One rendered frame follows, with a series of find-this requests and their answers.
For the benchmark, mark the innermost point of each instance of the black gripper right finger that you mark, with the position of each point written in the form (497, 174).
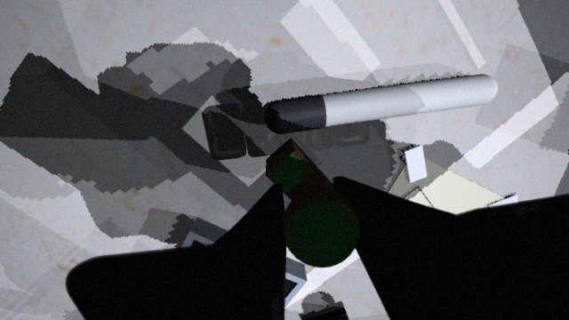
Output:
(429, 264)

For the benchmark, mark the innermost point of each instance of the brown wooden stamp with red-topped handle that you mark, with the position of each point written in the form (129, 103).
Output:
(339, 314)

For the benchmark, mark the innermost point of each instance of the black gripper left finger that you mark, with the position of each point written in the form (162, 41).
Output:
(240, 277)

